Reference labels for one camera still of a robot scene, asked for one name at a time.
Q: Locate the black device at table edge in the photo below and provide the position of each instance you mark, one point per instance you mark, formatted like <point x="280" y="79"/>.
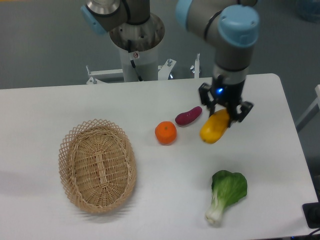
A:
<point x="312" y="214"/>

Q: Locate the white furniture leg right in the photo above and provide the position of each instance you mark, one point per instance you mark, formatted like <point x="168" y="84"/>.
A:
<point x="310" y="112"/>

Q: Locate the white pedestal base frame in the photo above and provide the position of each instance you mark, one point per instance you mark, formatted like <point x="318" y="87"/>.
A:
<point x="165" y="72"/>

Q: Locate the blue water jug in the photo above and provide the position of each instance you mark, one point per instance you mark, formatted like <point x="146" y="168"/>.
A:
<point x="309" y="10"/>

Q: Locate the green bok choy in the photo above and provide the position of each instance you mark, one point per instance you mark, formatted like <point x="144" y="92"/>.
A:
<point x="227" y="188"/>

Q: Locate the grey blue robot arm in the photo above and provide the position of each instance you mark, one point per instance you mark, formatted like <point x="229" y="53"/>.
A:
<point x="230" y="26"/>

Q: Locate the yellow mango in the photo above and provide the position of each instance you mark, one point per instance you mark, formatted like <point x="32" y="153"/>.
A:
<point x="215" y="127"/>

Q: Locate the orange tangerine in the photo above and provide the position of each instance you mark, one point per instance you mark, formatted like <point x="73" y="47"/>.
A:
<point x="165" y="132"/>

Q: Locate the woven wicker basket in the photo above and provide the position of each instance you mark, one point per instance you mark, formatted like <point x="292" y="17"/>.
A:
<point x="97" y="166"/>

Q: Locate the purple sweet potato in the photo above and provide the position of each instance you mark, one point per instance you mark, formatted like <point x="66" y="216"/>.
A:
<point x="186" y="118"/>

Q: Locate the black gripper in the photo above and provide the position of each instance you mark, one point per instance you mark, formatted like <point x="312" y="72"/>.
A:
<point x="226" y="95"/>

